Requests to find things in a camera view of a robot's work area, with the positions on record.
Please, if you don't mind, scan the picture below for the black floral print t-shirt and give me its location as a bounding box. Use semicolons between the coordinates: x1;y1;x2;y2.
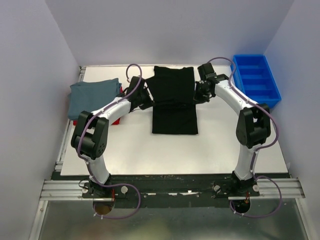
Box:
146;66;199;135

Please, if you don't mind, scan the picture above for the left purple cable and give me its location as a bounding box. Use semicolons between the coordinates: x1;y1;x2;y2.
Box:
77;63;143;221

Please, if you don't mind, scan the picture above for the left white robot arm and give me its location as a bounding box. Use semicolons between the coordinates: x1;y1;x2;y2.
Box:
70;76;153;198

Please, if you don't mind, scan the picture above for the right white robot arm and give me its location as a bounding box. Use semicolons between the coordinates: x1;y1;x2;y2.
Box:
194;62;271;196

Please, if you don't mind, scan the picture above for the blue plastic bin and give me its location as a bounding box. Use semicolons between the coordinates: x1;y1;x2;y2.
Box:
232;54;282;109

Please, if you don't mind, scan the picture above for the folded red t-shirt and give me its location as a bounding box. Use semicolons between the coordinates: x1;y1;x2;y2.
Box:
72;86;126;126

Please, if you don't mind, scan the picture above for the folded teal t-shirt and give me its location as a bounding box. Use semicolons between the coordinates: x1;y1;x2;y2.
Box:
67;78;122;121

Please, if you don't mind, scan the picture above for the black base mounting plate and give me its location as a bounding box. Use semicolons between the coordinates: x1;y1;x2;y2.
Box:
40;173;297;209

